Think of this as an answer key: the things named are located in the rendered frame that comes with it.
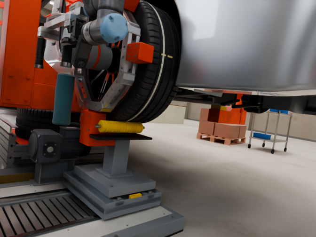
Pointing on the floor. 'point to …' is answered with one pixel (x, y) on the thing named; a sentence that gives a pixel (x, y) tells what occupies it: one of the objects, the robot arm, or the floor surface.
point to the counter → (171, 115)
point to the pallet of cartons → (220, 130)
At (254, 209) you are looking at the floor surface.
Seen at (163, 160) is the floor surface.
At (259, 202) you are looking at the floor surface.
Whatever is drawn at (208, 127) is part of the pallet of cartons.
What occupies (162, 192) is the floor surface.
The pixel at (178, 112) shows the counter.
